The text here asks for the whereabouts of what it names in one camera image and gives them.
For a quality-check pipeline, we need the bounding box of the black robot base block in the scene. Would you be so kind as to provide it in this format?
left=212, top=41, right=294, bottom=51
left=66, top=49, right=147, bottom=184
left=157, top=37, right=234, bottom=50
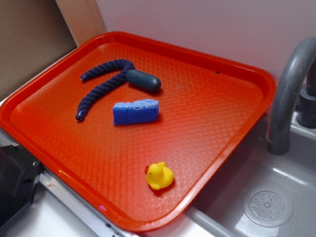
left=0, top=143, right=43, bottom=231

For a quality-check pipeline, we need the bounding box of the yellow rubber duck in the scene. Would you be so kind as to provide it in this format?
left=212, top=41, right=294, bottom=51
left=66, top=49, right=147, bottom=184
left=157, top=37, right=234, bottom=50
left=145, top=161, right=174, bottom=190

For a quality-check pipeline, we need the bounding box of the blue sponge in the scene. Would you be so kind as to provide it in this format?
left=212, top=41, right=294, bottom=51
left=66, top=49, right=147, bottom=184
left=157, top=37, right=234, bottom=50
left=113, top=99, right=159, bottom=125

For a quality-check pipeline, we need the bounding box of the orange plastic tray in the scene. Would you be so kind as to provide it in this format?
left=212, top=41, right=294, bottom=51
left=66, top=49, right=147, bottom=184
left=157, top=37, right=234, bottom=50
left=0, top=32, right=276, bottom=233

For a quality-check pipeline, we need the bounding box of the wooden board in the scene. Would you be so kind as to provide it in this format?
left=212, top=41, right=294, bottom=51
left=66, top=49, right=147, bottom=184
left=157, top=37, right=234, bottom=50
left=56, top=0, right=107, bottom=46

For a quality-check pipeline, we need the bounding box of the grey plastic sink basin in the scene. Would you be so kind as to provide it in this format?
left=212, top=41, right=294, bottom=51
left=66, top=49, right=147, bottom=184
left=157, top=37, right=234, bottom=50
left=186, top=117, right=316, bottom=237

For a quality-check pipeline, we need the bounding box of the grey sink faucet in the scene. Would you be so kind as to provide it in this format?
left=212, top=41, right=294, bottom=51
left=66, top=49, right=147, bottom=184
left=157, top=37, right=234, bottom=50
left=267, top=36, right=316, bottom=155

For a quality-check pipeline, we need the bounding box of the sink drain strainer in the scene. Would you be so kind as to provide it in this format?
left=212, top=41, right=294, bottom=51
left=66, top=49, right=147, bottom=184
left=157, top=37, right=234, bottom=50
left=243, top=187, right=293, bottom=228

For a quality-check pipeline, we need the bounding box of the navy rope toy with handle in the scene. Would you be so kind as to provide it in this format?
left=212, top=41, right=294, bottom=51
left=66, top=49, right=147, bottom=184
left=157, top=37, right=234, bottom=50
left=76, top=59, right=162, bottom=121

